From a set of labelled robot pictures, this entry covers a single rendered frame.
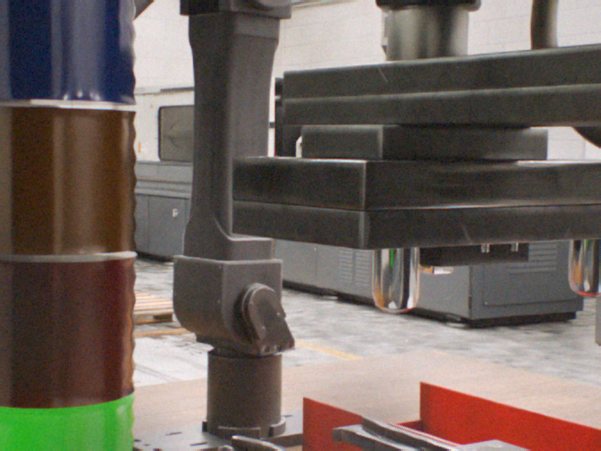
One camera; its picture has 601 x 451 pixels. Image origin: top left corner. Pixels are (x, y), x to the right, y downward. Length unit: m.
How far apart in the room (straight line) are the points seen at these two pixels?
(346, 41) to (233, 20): 11.19
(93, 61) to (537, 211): 0.30
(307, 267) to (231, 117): 8.06
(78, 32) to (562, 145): 9.44
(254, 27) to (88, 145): 0.67
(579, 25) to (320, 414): 8.85
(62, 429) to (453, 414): 0.67
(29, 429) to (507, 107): 0.25
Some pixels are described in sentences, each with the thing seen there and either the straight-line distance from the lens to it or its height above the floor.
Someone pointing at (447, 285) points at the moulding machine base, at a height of 0.26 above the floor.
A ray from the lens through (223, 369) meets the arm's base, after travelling 0.97.
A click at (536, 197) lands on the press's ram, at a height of 1.12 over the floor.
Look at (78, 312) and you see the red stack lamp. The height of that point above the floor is 1.11.
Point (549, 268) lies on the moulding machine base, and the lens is 7.89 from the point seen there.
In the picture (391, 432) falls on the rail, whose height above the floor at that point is 0.99.
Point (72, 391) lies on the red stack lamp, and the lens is 0.28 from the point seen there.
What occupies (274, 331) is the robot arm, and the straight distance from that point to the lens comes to 0.95.
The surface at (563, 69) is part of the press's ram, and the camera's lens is 0.45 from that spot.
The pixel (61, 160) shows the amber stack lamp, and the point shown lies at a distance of 0.28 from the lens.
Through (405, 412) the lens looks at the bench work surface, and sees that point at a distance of 1.13.
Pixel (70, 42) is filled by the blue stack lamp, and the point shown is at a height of 1.17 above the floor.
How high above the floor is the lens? 1.15
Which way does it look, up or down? 4 degrees down
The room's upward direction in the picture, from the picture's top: 1 degrees clockwise
